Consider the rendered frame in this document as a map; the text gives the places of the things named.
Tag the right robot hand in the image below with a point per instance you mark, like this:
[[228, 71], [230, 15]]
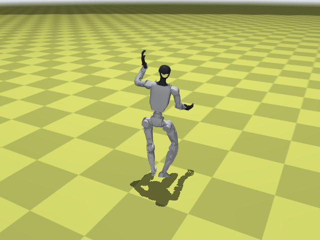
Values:
[[188, 107]]

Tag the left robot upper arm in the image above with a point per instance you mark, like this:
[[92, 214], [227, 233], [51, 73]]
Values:
[[144, 83]]

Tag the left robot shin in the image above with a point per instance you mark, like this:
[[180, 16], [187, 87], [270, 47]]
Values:
[[151, 159]]

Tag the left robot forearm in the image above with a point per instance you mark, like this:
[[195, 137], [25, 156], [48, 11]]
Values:
[[140, 74]]

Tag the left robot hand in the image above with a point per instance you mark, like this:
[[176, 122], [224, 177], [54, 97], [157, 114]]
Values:
[[143, 59]]

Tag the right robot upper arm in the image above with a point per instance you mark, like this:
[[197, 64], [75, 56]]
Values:
[[176, 94]]

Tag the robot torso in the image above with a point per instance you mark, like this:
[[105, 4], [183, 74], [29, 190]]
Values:
[[159, 100]]

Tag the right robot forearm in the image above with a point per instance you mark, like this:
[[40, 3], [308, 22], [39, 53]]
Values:
[[182, 106]]

